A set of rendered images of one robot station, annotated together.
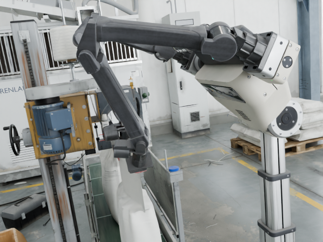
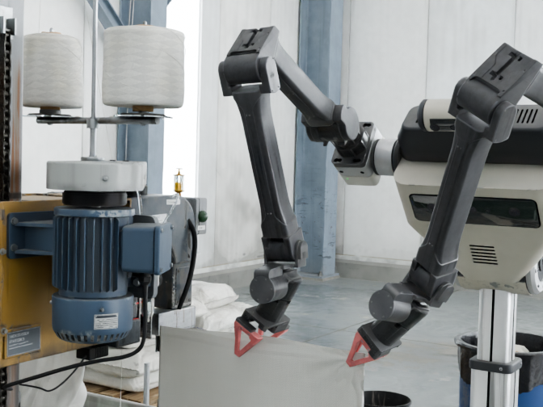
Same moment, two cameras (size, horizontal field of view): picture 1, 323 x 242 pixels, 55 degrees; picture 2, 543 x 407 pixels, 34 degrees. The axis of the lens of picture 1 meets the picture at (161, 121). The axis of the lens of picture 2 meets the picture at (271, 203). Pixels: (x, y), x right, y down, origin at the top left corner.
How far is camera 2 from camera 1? 1.48 m
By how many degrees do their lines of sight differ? 45
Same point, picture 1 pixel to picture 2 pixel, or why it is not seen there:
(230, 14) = not seen: outside the picture
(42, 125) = (102, 261)
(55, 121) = (162, 249)
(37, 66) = (13, 109)
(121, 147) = (406, 295)
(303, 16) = not seen: hidden behind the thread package
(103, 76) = (484, 151)
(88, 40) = (520, 86)
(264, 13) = not seen: hidden behind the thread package
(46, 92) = (136, 177)
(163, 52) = (347, 126)
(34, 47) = (15, 57)
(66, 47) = (170, 77)
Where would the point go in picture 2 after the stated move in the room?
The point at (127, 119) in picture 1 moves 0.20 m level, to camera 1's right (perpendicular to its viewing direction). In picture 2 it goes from (454, 237) to (511, 232)
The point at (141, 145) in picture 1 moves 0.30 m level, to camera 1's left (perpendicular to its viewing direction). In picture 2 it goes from (450, 289) to (346, 305)
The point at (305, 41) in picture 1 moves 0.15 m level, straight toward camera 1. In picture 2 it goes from (132, 153) to (136, 153)
